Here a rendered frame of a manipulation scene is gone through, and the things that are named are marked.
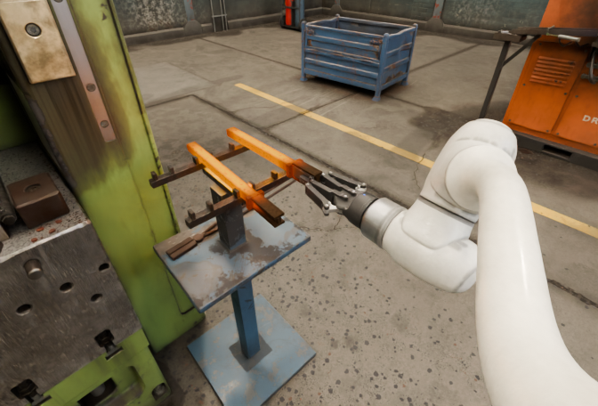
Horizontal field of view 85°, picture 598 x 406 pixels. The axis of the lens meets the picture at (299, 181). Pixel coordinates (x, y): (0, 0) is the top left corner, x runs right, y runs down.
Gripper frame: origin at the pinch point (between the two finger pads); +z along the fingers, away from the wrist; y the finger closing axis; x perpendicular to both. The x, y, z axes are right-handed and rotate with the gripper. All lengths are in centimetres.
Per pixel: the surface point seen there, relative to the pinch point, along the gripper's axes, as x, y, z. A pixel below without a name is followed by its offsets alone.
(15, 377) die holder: -40, -72, 25
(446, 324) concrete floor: -99, 65, -26
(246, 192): -3.3, -12.9, 7.3
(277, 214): -3.1, -12.2, -4.2
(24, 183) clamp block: 0, -53, 40
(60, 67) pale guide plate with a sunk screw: 23, -36, 44
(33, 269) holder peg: -10, -57, 22
